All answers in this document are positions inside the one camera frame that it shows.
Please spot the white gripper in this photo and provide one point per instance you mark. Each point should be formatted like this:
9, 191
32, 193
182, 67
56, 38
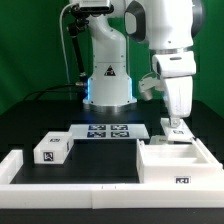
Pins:
176, 71

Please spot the white door panel with handle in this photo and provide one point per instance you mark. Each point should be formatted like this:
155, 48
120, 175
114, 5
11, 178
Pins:
181, 133

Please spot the white cabinet body box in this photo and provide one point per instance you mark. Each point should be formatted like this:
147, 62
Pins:
176, 163

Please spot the small white door panel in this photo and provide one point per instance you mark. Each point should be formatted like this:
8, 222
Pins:
158, 140

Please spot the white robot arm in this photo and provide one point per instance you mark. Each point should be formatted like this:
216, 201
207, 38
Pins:
166, 26

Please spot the white cabinet top block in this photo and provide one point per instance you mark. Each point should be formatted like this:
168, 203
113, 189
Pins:
53, 148

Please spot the white tag plate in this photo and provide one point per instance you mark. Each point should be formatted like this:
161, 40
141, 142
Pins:
109, 131

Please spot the white U-shaped frame fence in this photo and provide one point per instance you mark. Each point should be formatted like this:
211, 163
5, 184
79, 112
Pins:
100, 196

